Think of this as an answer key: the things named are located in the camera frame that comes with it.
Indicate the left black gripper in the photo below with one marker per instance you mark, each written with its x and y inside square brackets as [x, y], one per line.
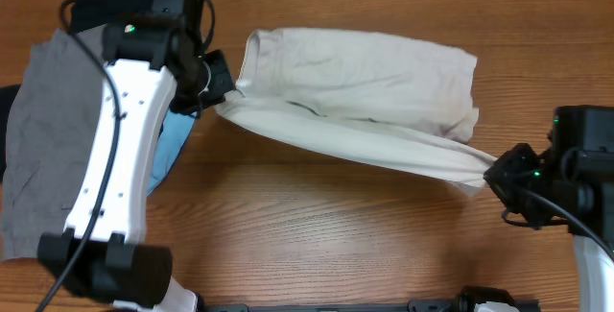
[222, 82]

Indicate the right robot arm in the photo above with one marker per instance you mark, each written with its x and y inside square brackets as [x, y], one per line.
[570, 184]

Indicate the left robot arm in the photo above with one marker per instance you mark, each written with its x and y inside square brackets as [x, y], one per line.
[155, 59]

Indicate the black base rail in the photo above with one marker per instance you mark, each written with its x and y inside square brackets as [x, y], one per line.
[469, 299]

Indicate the grey shorts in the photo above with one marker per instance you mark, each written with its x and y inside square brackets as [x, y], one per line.
[33, 206]

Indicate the black garment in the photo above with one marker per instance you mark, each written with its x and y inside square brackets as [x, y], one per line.
[48, 121]

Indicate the beige shorts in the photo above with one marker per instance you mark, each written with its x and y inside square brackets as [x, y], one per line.
[390, 101]

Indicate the light blue garment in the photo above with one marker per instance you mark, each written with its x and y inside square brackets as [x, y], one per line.
[175, 131]

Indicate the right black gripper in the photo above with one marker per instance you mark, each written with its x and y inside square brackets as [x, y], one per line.
[505, 179]

